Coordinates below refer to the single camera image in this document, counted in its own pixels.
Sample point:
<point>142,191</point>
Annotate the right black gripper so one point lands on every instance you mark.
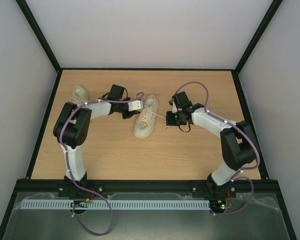
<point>172,119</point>

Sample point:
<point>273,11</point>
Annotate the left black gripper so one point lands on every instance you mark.
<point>126,115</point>

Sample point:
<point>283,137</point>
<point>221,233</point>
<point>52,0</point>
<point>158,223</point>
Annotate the white lace sneaker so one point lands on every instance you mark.
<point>79,95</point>
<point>146,120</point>

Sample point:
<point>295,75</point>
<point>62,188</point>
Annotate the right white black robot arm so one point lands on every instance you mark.
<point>238,145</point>

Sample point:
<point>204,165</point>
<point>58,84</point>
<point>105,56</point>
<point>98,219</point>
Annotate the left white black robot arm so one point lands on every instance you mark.
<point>72,126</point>

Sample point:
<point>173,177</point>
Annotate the white lace sneaker tied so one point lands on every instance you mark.
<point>79,95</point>

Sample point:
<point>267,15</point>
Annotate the right controller board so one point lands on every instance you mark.
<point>220,204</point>

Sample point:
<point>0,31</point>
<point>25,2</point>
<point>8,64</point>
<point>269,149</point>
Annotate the controller board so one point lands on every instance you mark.
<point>80,203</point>
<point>220,204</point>

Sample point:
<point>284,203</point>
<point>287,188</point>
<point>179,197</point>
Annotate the left controller board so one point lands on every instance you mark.
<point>80,203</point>

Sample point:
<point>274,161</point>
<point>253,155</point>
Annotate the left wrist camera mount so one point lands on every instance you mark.
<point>135,105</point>

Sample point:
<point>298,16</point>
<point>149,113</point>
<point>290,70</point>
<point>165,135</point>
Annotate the black aluminium frame rail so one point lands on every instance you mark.
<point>106,187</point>

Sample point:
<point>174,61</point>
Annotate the light blue slotted cable duct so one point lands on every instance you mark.
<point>58,204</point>

